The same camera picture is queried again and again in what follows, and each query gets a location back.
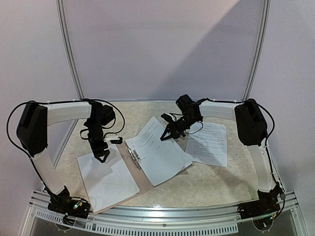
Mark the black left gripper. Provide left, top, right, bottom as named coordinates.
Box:
left=87, top=119, right=110, bottom=163

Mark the brown paper folder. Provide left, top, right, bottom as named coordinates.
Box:
left=91, top=142, right=154, bottom=214

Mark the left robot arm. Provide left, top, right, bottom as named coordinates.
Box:
left=9, top=99, right=123, bottom=213

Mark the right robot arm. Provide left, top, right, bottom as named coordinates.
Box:
left=160, top=94, right=285, bottom=214

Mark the metal folder clip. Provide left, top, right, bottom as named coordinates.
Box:
left=128, top=148, right=142, bottom=170

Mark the stack of printed papers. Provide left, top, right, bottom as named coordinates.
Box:
left=185, top=121, right=227, bottom=167

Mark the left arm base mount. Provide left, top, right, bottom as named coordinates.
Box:
left=48, top=195, right=91, bottom=219

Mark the aluminium front rail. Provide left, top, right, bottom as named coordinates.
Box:
left=29, top=190, right=298, bottom=222

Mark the perforated white cable tray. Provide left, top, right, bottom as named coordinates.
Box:
left=29, top=210, right=239, bottom=236

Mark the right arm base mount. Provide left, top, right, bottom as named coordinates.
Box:
left=237, top=197, right=285, bottom=220

